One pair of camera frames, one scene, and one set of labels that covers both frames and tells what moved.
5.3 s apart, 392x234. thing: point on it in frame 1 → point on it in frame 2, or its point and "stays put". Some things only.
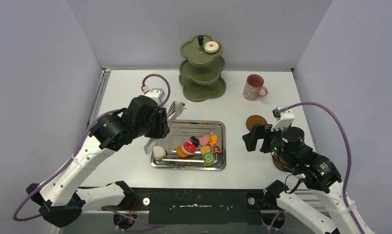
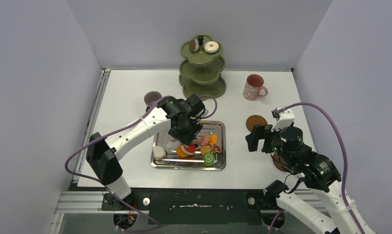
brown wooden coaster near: [280, 165] stays put
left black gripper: [162, 128] → [186, 138]
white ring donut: [211, 47] stays put
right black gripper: [265, 139] stays put
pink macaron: [203, 141] stays put
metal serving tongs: [175, 108] → [172, 145]
